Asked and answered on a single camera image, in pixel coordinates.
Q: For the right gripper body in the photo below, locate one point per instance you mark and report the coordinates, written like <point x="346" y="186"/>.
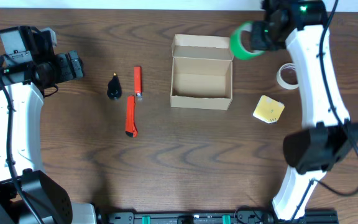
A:
<point x="257" y="35"/>

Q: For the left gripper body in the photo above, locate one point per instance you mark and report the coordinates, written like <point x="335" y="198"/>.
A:
<point x="70" y="66"/>

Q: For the green tape roll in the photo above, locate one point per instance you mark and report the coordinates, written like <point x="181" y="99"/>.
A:
<point x="236" y="46"/>

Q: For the white tape roll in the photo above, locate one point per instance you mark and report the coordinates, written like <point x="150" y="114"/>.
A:
<point x="281" y="81"/>

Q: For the small orange lighter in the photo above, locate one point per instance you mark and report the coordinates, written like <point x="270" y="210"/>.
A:
<point x="138" y="81"/>

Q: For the yellow white square packet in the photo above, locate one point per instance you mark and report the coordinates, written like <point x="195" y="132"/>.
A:
<point x="268" y="110"/>

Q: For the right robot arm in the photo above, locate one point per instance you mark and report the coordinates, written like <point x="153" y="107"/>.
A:
<point x="328" y="134"/>

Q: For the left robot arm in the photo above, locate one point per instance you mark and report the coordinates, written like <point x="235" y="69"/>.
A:
<point x="27" y="193"/>

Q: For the black teardrop glue bottle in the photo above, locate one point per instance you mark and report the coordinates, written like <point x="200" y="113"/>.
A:
<point x="114" y="91"/>

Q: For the open cardboard box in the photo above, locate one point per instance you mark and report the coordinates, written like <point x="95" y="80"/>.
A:
<point x="201" y="72"/>

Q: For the orange utility knife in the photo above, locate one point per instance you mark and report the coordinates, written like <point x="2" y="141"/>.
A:
<point x="131" y="129"/>

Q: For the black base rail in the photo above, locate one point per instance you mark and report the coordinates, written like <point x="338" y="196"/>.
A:
<point x="246" y="216"/>

